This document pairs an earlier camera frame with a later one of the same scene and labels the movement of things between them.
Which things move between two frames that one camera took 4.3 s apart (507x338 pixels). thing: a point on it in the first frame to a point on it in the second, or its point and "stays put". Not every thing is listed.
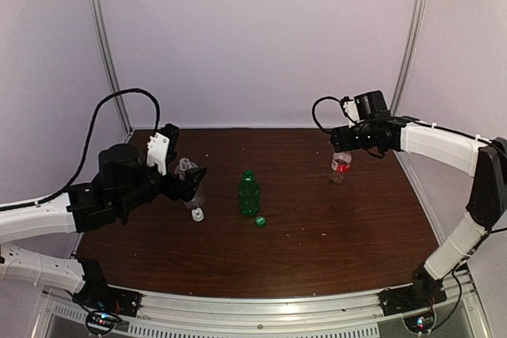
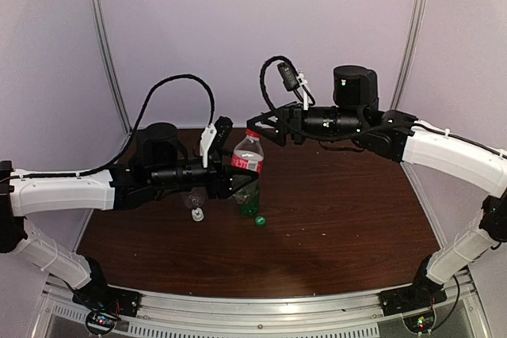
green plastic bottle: x=249 y=194 stays put
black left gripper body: x=173 y=191 to x=214 y=184
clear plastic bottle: x=197 y=198 stays put
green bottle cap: x=261 y=222 stays put
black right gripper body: x=341 y=136 to x=298 y=131
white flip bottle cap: x=197 y=214 stays put
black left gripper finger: x=192 y=178 to x=234 y=180
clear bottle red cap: x=341 y=164 to x=248 y=155
